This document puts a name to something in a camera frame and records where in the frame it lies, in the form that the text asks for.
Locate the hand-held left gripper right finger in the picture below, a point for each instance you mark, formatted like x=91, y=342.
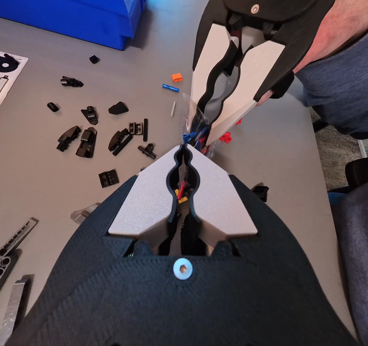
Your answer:
x=221, y=205

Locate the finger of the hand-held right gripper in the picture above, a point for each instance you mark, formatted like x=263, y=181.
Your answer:
x=205, y=61
x=256, y=75

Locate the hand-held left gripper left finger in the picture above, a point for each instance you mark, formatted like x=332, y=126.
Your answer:
x=141, y=205

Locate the clear bag of lego pieces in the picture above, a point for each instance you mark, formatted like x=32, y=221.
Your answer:
x=198, y=133

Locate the person's right forearm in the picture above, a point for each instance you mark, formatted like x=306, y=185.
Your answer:
x=358, y=3

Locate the orange lego connector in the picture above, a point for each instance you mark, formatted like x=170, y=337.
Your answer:
x=176, y=77

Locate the small black lego brick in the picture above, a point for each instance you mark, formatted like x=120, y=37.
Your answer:
x=260, y=192

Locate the blue lego axle pin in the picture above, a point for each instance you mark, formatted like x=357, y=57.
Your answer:
x=170, y=87

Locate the red lego pin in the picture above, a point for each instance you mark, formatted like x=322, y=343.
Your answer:
x=239, y=121
x=226, y=137

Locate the light grey lego axle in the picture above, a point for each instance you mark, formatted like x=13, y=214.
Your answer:
x=173, y=109

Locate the person's right hand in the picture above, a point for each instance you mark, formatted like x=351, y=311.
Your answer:
x=325, y=32

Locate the blue plastic bin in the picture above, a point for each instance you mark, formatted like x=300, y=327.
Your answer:
x=57, y=6

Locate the printed instruction sheet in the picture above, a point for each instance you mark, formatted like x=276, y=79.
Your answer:
x=13, y=72

